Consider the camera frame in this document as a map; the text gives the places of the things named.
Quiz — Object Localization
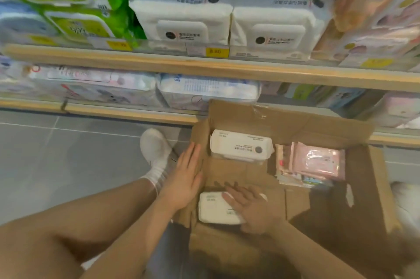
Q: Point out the white pack with blue print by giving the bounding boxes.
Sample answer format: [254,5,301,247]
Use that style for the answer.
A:
[157,73,263,112]

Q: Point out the yellow price tag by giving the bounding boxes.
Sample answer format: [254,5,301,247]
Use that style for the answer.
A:
[339,57,394,69]
[88,38,133,52]
[31,36,58,47]
[186,44,230,59]

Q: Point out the white wet wipes packet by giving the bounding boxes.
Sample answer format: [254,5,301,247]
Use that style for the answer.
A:
[229,0,335,59]
[129,0,234,48]
[198,191,268,225]
[210,129,275,163]

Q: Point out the brown cardboard box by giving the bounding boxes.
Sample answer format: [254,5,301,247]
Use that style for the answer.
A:
[174,99,404,279]

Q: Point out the neighbouring wooden shelf unit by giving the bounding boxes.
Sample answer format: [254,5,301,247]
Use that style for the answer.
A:
[0,97,66,114]

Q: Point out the clear pack with red print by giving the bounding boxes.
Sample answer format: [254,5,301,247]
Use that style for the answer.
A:
[28,65,161,107]

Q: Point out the blue cartoon wet wipes packet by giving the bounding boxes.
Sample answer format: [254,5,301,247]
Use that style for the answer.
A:
[0,1,60,45]

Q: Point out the stack of small pastel packs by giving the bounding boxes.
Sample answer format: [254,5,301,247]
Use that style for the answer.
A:
[0,55,33,99]

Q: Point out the white sock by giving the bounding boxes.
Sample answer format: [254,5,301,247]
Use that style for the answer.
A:
[141,160,170,194]

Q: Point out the person's right hand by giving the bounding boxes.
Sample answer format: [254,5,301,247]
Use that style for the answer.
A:
[221,182,286,235]

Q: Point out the wooden store shelving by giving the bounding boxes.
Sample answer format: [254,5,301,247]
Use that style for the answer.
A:
[0,0,420,150]

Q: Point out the person's left forearm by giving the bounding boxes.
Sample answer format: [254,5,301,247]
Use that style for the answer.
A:
[80,198,173,279]

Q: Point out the person's right forearm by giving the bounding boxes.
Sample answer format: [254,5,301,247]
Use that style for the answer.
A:
[269,219,368,279]

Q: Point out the person's left hand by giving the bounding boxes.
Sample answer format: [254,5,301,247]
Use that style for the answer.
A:
[157,142,204,214]

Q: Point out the blue panda print wipes pack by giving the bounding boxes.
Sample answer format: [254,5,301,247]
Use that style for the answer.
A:
[279,174,334,188]

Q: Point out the person's left leg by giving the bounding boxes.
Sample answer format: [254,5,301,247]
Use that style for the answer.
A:
[0,177,158,279]

